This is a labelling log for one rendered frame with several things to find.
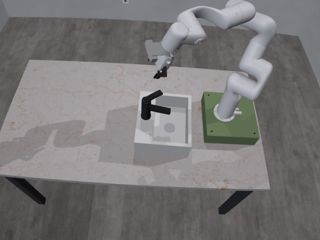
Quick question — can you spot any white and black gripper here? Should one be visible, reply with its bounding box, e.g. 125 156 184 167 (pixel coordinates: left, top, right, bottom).
153 55 174 79

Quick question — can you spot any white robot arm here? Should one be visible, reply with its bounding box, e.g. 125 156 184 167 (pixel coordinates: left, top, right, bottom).
144 0 277 122

